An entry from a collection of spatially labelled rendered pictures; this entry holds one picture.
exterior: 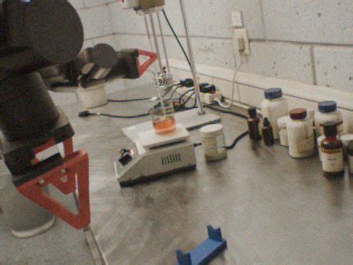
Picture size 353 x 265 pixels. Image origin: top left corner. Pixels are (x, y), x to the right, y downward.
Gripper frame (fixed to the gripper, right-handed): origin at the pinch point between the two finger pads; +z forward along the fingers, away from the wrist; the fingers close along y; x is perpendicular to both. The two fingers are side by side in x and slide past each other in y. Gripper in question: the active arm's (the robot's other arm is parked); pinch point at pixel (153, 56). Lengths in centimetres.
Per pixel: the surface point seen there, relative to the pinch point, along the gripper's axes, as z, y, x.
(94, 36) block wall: 91, 218, 4
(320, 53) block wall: 37.7, -20.0, 7.7
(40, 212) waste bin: -1, 151, 90
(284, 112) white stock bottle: 26.9, -15.5, 20.9
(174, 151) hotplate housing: -3.6, -6.7, 22.6
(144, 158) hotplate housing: -10.3, -3.5, 22.6
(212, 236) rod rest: -19, -38, 27
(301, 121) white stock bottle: 18.5, -27.6, 19.4
